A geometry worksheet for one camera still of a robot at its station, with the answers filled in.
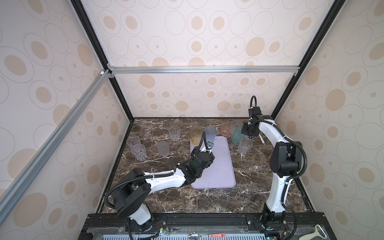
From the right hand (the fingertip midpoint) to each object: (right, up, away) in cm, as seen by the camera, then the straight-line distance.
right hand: (245, 131), depth 99 cm
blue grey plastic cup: (-23, -1, +5) cm, 23 cm away
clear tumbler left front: (-71, -13, -1) cm, 72 cm away
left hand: (-25, -10, -17) cm, 32 cm away
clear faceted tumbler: (0, -10, +3) cm, 10 cm away
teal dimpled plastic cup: (-4, -3, +6) cm, 7 cm away
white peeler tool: (+26, -48, -28) cm, 62 cm away
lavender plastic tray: (-18, -26, -7) cm, 33 cm away
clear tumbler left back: (-76, -7, +3) cm, 77 cm away
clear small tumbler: (-48, -1, +10) cm, 49 cm away
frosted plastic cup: (-54, -11, -1) cm, 56 cm away
